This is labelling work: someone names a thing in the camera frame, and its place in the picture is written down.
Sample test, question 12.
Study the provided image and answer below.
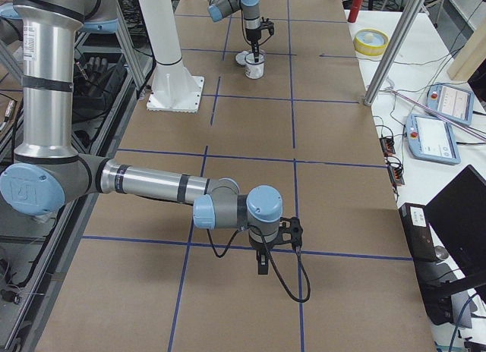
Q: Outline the yellow tape roll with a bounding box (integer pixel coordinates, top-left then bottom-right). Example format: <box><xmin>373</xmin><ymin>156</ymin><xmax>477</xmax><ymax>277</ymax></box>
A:
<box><xmin>353</xmin><ymin>28</ymin><xmax>390</xmax><ymax>57</ymax></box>

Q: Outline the white enamel mug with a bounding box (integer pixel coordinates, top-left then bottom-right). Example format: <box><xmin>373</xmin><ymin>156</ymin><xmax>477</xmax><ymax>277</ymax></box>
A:
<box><xmin>245</xmin><ymin>56</ymin><xmax>265</xmax><ymax>80</ymax></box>

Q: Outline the far teach pendant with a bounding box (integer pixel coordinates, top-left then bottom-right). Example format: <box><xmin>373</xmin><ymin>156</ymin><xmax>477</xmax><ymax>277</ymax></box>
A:
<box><xmin>427</xmin><ymin>83</ymin><xmax>474</xmax><ymax>125</ymax></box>

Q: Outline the clear plastic funnel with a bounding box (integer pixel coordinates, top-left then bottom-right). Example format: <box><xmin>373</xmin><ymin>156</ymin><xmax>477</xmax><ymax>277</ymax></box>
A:
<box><xmin>245</xmin><ymin>52</ymin><xmax>264</xmax><ymax>65</ymax></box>

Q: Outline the black box device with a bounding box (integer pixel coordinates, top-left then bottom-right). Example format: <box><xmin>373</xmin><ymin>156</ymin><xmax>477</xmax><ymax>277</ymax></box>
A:
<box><xmin>399</xmin><ymin>203</ymin><xmax>437</xmax><ymax>262</ymax></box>

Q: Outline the red cylinder bottle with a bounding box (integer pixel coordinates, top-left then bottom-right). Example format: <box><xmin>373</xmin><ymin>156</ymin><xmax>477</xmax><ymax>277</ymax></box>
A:
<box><xmin>347</xmin><ymin>0</ymin><xmax>364</xmax><ymax>23</ymax></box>

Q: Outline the white mug lid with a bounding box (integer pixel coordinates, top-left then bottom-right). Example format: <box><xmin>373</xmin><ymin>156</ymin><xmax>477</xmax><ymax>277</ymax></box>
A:
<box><xmin>235</xmin><ymin>51</ymin><xmax>248</xmax><ymax>67</ymax></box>

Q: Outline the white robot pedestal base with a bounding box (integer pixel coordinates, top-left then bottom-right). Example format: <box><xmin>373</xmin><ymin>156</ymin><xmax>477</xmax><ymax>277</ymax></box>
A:
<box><xmin>138</xmin><ymin>0</ymin><xmax>204</xmax><ymax>113</ymax></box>

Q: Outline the aluminium frame post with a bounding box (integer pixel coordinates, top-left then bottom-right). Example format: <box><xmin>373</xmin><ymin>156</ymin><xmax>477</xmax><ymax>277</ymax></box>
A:
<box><xmin>363</xmin><ymin>0</ymin><xmax>424</xmax><ymax>106</ymax></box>

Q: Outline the teach pendant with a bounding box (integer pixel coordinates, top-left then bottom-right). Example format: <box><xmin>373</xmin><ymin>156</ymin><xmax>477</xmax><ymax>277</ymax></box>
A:
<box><xmin>406</xmin><ymin>114</ymin><xmax>461</xmax><ymax>165</ymax></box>
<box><xmin>427</xmin><ymin>83</ymin><xmax>474</xmax><ymax>125</ymax></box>

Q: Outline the near teach pendant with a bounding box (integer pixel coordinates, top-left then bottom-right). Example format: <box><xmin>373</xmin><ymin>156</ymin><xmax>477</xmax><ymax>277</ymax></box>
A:
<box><xmin>406</xmin><ymin>114</ymin><xmax>461</xmax><ymax>165</ymax></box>

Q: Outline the black monitor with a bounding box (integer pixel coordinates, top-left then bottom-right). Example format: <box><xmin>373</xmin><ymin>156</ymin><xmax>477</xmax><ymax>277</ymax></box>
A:
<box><xmin>425</xmin><ymin>165</ymin><xmax>485</xmax><ymax>275</ymax></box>

